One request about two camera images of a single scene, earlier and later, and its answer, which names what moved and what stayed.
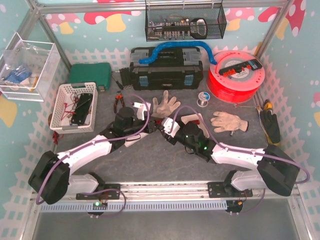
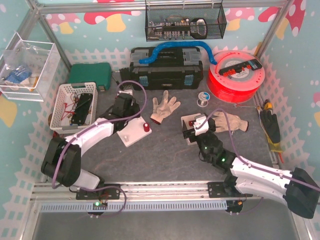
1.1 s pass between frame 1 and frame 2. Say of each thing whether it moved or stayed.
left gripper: moved
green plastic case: stayed
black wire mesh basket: stayed
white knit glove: stayed
